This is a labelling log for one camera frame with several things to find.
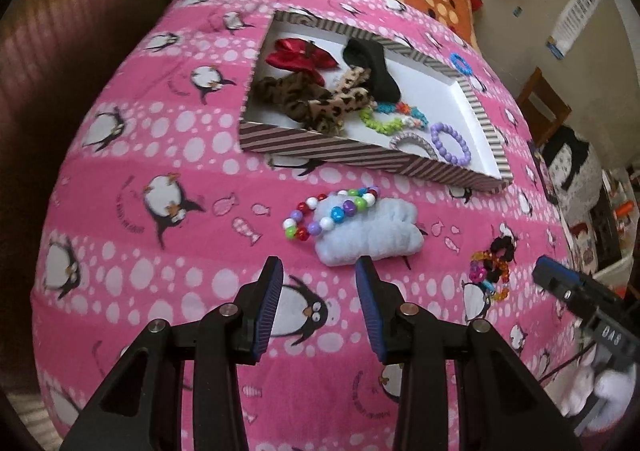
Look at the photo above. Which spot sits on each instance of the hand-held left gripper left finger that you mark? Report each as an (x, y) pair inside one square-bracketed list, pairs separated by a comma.
[(267, 311)]

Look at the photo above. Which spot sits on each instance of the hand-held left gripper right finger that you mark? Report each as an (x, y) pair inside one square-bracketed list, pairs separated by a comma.
[(372, 316)]

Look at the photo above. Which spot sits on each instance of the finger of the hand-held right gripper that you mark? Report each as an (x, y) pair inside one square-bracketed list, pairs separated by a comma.
[(557, 273)]

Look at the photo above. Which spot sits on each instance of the black scrunchie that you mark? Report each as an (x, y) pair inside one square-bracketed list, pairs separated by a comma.
[(502, 246)]

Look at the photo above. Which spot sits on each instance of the pale blue terry wristband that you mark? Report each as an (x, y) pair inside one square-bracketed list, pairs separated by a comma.
[(375, 236)]

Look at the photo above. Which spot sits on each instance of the striped cardboard box tray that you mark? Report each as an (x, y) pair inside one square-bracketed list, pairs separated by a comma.
[(320, 146)]

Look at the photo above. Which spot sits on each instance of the brown leopard scrunchie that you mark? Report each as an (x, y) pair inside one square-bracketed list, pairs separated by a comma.
[(280, 98)]

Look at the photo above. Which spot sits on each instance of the leopard print bow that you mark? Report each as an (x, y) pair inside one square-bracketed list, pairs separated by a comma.
[(345, 103)]

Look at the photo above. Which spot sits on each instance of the red fabric bow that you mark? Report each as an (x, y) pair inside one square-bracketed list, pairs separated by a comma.
[(295, 58)]

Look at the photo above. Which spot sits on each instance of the person's right hand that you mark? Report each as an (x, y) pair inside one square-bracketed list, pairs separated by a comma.
[(615, 396)]

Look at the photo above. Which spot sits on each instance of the pink penguin print blanket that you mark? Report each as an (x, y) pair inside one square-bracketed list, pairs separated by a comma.
[(150, 241)]

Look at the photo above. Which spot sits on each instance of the wooden chair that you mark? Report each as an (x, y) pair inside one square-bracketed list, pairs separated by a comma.
[(537, 86)]

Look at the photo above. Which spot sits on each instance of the wall chart poster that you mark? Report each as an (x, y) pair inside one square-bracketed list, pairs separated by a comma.
[(575, 16)]

